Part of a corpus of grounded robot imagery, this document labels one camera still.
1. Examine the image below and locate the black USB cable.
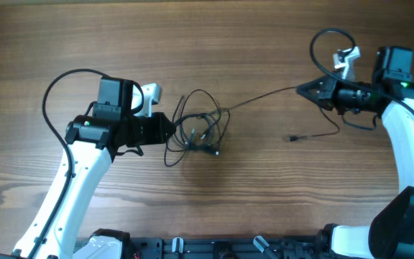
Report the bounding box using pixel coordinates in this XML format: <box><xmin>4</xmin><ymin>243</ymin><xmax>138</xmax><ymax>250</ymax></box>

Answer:
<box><xmin>192</xmin><ymin>85</ymin><xmax>341</xmax><ymax>143</ymax></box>

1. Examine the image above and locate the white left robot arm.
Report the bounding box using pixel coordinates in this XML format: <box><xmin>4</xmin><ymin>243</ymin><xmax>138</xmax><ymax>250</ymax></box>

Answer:
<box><xmin>9</xmin><ymin>112</ymin><xmax>175</xmax><ymax>258</ymax></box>

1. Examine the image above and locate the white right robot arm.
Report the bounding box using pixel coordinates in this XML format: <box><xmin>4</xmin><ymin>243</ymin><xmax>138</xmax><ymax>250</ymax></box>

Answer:
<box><xmin>297</xmin><ymin>73</ymin><xmax>414</xmax><ymax>258</ymax></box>

